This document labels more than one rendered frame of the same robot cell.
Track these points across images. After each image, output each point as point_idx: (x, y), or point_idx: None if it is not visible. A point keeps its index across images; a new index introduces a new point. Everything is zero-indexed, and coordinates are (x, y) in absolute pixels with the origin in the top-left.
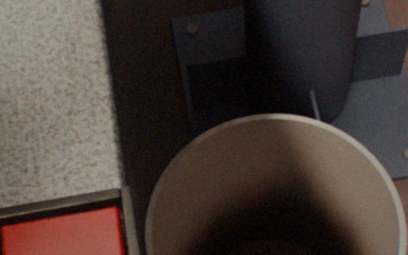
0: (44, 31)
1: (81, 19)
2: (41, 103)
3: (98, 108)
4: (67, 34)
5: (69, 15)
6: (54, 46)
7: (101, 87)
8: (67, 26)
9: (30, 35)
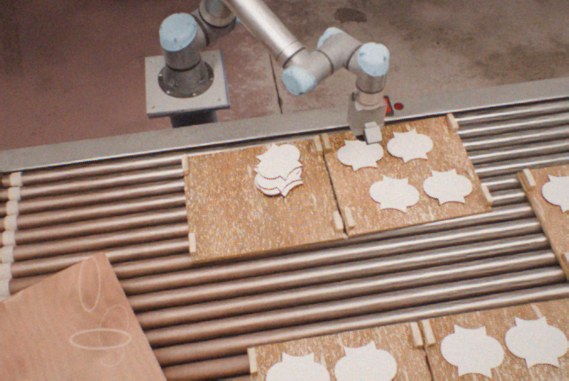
0: (331, 115)
1: (328, 110)
2: (346, 114)
3: (347, 107)
4: (332, 112)
5: (328, 112)
6: (334, 113)
7: (343, 107)
8: (330, 112)
9: (332, 117)
